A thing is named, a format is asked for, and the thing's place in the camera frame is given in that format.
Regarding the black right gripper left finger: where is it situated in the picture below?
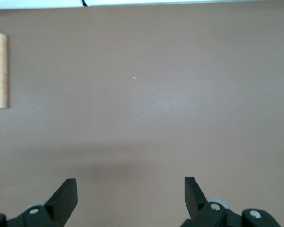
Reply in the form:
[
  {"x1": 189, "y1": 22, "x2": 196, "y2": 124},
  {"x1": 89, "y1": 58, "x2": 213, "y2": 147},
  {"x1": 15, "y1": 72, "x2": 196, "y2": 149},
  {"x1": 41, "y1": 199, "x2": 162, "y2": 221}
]
[{"x1": 0, "y1": 178, "x2": 78, "y2": 227}]

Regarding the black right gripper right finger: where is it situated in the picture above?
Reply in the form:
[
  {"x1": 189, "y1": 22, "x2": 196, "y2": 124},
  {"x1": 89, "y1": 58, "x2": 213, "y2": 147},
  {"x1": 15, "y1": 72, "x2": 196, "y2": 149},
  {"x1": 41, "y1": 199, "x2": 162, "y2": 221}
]
[{"x1": 179, "y1": 176, "x2": 281, "y2": 227}]

